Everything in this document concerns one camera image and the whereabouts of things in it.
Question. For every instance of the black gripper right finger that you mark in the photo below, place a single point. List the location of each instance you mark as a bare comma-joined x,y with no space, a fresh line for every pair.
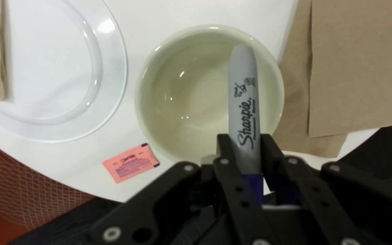
323,204

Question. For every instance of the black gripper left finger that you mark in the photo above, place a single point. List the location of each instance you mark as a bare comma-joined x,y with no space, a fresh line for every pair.
228,195

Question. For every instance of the grey marker with blue cap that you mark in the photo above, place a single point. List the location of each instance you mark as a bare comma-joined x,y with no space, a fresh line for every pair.
245,99

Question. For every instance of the white ceramic bowl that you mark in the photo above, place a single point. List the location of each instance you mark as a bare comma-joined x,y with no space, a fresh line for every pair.
191,90

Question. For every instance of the pink sweetener packet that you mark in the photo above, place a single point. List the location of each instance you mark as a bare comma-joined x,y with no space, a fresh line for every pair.
130,163

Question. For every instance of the orange patterned sofa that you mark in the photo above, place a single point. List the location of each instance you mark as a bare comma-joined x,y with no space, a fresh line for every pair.
14,191

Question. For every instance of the small white plate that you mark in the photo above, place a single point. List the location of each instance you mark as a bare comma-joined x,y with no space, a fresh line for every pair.
47,68

